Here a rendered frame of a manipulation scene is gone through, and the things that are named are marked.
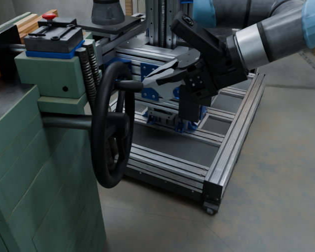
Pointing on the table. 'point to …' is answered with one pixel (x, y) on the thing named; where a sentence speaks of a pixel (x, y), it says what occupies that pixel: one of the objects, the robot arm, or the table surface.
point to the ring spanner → (62, 33)
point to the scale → (5, 24)
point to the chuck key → (41, 31)
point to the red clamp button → (48, 16)
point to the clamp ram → (6, 47)
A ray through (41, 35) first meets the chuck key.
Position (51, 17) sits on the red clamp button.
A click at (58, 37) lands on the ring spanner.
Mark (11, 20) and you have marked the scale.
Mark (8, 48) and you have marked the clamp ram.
